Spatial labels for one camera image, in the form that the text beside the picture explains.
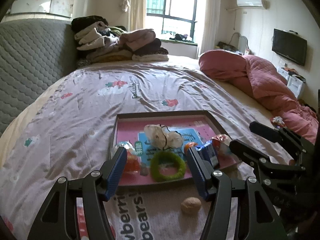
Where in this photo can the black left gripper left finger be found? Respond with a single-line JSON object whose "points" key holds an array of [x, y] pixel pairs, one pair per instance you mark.
{"points": [[58, 218]]}

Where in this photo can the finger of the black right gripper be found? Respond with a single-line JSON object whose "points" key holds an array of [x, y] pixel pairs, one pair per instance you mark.
{"points": [[294, 144], [268, 173]]}

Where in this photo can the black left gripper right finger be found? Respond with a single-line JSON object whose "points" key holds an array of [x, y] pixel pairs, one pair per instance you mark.
{"points": [[256, 217]]}

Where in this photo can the brown walnut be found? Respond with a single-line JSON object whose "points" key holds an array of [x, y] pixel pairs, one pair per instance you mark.
{"points": [[191, 206]]}

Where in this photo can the dark blue snack packet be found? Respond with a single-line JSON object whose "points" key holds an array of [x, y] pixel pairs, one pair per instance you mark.
{"points": [[208, 153]]}

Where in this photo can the blue orange snack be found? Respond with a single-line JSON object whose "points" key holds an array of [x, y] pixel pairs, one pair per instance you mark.
{"points": [[221, 144]]}

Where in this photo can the orange tangerine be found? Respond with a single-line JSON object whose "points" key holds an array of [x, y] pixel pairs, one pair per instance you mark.
{"points": [[188, 146]]}

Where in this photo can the cream black-trimmed scrunchie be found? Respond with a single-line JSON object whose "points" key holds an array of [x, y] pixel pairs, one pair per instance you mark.
{"points": [[159, 136]]}

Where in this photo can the red white snack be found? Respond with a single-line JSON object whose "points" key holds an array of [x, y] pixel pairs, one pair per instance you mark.
{"points": [[133, 160]]}

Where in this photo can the small toys beside duvet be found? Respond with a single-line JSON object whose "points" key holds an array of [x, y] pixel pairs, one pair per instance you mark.
{"points": [[277, 122]]}

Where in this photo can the white storage drawers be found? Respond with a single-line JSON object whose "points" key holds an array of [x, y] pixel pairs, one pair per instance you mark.
{"points": [[295, 82]]}

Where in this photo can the dark shallow cardboard tray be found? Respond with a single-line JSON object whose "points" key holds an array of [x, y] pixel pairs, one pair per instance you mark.
{"points": [[170, 169]]}

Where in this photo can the pink quilted duvet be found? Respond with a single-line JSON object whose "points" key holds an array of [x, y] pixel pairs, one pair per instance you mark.
{"points": [[259, 79]]}

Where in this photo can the pink blue children's book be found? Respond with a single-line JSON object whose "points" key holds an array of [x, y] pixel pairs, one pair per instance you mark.
{"points": [[193, 126]]}

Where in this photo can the floral lilac bed sheet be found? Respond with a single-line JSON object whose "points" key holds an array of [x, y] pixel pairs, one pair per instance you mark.
{"points": [[73, 133]]}

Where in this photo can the white chair back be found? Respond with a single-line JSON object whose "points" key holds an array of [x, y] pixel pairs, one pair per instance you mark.
{"points": [[240, 42]]}

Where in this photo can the grey quilted headboard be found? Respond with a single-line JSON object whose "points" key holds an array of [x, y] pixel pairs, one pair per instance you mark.
{"points": [[35, 53]]}

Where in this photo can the pile of folded clothes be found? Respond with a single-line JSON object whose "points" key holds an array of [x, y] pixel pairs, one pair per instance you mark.
{"points": [[97, 42]]}

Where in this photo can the beige curtain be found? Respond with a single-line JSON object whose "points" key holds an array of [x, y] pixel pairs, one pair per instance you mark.
{"points": [[136, 10]]}

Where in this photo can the black wall television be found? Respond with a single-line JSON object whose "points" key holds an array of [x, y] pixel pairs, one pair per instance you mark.
{"points": [[290, 46]]}

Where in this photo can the white wall air conditioner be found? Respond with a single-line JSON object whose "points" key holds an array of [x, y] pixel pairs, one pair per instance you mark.
{"points": [[252, 3]]}

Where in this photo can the window with dark frame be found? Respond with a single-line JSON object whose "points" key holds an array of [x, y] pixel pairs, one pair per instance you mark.
{"points": [[169, 18]]}

